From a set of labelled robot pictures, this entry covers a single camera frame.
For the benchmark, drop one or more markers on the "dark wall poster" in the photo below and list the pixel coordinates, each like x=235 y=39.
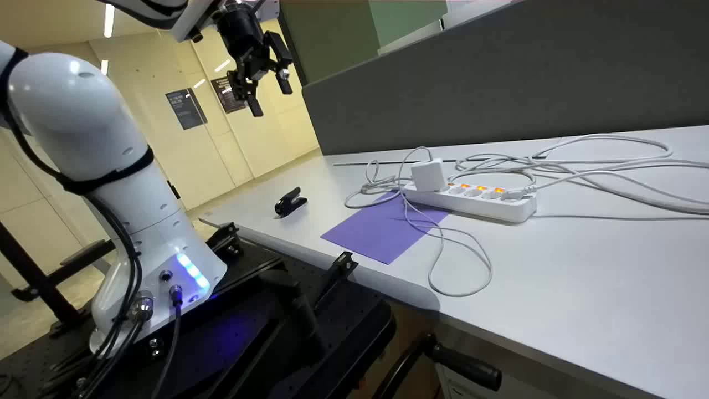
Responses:
x=187 y=108
x=228 y=94

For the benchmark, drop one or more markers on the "purple paper sheet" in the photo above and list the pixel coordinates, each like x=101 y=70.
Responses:
x=379 y=230

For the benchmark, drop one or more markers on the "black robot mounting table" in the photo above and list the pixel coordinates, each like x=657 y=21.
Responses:
x=244 y=333

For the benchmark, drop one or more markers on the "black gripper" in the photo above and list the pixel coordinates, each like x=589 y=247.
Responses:
x=247 y=36

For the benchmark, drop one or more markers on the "white plug-in charger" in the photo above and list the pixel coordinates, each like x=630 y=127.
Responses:
x=428 y=175

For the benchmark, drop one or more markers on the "long grey desk partition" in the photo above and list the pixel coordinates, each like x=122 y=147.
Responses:
x=502 y=80

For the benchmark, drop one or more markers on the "black stapler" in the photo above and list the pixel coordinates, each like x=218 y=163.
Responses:
x=288 y=203

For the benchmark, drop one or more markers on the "ceiling strip light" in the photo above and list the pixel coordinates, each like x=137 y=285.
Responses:
x=109 y=21

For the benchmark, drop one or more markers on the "black metal stand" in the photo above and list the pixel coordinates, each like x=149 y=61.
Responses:
x=36 y=280

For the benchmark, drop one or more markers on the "white power strip orange switches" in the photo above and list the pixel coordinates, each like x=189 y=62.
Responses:
x=479 y=200

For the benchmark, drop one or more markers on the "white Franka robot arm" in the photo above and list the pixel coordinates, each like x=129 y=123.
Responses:
x=89 y=140

